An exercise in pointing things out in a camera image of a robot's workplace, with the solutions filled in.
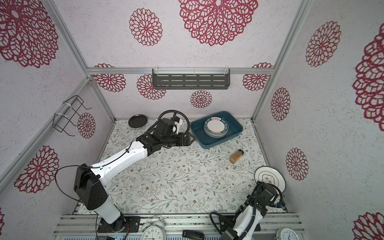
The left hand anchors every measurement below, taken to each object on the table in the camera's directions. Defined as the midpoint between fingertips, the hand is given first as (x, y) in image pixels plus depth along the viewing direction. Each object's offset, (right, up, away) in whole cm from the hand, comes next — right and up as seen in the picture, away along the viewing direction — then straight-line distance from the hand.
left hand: (188, 140), depth 79 cm
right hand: (+41, -23, +5) cm, 48 cm away
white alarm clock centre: (-16, -41, -10) cm, 45 cm away
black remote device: (+2, -43, -10) cm, 44 cm away
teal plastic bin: (+34, +7, +33) cm, 49 cm away
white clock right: (+45, -43, -10) cm, 63 cm away
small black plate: (-42, +14, +40) cm, 59 cm away
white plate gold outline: (+49, -21, +11) cm, 55 cm away
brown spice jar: (+30, -11, +16) cm, 36 cm away
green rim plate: (+20, +8, +31) cm, 37 cm away
